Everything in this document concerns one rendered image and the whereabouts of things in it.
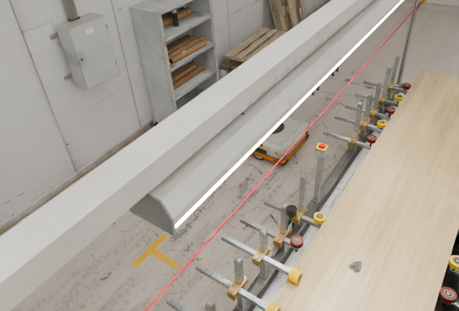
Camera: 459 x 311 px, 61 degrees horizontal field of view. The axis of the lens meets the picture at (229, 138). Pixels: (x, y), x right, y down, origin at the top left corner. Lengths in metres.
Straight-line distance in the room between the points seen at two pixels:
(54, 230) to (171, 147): 0.22
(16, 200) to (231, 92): 3.75
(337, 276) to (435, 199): 0.95
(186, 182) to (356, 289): 1.77
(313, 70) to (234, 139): 0.37
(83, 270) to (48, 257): 3.22
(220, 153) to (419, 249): 2.00
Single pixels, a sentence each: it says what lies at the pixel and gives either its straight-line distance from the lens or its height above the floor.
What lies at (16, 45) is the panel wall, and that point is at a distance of 3.92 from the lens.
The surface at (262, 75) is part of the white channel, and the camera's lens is 0.86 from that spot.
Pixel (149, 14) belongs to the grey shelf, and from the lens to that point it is 4.39.
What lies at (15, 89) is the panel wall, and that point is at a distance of 3.99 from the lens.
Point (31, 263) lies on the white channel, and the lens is 0.58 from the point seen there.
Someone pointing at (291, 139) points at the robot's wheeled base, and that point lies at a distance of 4.33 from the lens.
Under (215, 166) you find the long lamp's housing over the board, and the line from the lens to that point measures 0.77.
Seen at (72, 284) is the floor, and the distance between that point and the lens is 3.76.
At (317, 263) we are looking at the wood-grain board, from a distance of 2.44.
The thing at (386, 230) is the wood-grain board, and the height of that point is 0.90.
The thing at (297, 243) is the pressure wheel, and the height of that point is 0.91.
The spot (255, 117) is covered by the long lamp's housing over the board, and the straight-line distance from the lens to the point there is 0.87.
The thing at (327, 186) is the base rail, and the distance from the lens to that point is 3.17.
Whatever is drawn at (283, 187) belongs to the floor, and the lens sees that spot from 4.14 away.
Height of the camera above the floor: 2.86
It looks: 36 degrees down
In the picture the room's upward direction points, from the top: 4 degrees counter-clockwise
